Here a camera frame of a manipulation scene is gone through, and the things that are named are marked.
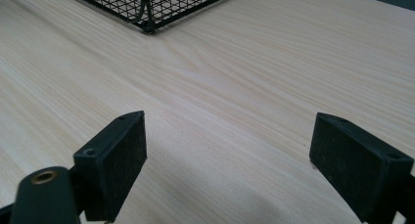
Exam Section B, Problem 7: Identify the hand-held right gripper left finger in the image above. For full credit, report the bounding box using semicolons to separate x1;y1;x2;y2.
72;110;149;224

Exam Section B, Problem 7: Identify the black wire mesh basket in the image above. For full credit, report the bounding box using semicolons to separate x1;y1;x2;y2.
57;0;247;34

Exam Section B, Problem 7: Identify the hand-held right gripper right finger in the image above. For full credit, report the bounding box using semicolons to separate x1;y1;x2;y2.
308;112;415;224

